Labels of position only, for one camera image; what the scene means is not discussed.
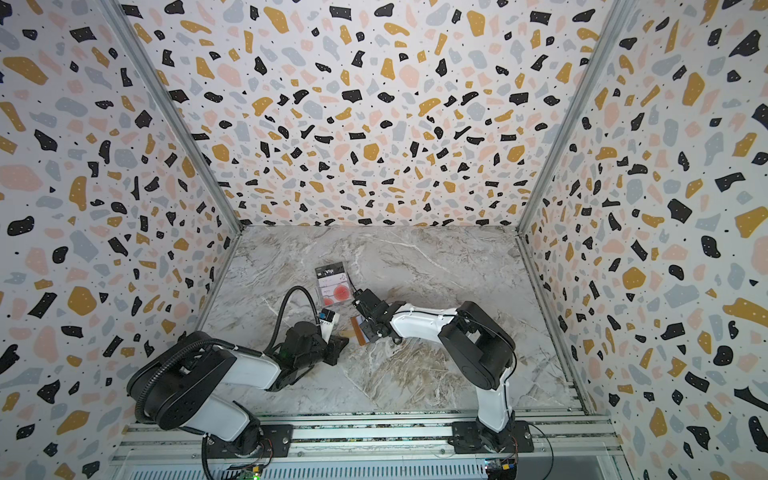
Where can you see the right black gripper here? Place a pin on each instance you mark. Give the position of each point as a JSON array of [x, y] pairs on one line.
[[368, 307]]

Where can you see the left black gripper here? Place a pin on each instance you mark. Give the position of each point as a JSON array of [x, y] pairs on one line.
[[336, 345]]

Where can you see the brown leather card holder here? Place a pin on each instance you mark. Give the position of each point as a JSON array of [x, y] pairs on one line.
[[361, 337]]

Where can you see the black VIP card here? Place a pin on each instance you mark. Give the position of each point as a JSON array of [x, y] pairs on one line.
[[334, 272]]

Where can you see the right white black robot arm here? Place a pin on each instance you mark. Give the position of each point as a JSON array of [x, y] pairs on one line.
[[479, 347]]

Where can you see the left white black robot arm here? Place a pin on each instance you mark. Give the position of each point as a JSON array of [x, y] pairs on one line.
[[176, 391]]

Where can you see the clear plastic card box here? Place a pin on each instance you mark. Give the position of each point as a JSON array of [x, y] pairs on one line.
[[319, 282]]

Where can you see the white ventilation grille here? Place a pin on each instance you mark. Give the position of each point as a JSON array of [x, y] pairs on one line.
[[408, 469]]

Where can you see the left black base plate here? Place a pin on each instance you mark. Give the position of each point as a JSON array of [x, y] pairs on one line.
[[264, 442]]

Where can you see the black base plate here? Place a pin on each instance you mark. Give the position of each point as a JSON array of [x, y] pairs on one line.
[[472, 437], [264, 442]]

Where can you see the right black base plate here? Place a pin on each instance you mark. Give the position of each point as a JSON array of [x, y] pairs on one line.
[[472, 437]]

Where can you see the aluminium mounting rail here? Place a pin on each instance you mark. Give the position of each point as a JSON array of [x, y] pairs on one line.
[[407, 436]]

